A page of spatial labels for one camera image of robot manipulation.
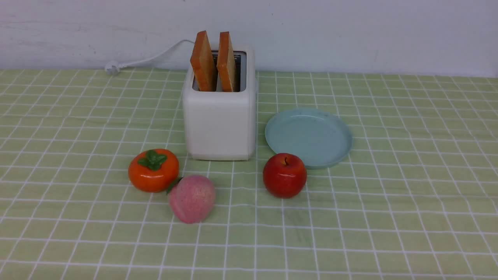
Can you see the orange persimmon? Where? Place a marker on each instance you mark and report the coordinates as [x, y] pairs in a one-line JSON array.
[[154, 170]]

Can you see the green checkered tablecloth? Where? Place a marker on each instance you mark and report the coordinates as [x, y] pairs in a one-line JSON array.
[[416, 199]]

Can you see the red apple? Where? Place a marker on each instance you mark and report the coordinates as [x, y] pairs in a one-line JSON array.
[[284, 175]]

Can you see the white two-slot toaster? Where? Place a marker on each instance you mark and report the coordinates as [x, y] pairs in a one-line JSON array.
[[222, 126]]

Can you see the light blue plate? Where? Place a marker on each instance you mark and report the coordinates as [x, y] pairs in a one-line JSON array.
[[319, 139]]

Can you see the pink peach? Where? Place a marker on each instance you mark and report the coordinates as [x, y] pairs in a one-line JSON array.
[[192, 198]]

